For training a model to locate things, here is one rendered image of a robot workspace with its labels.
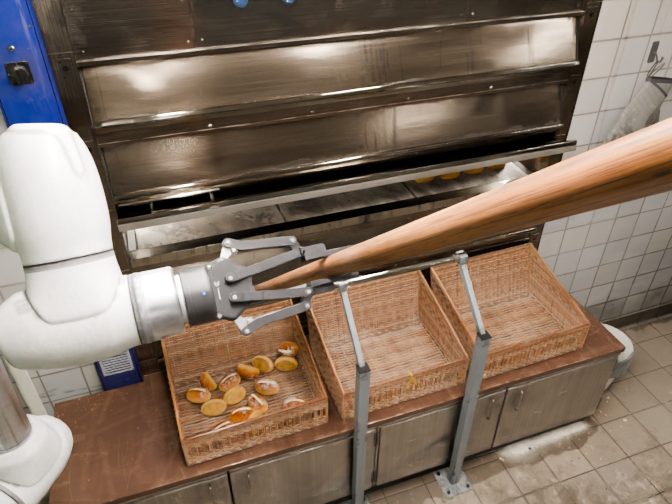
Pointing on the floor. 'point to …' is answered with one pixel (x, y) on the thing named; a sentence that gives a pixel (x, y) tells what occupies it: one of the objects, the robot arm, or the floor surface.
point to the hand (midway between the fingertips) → (330, 266)
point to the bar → (451, 478)
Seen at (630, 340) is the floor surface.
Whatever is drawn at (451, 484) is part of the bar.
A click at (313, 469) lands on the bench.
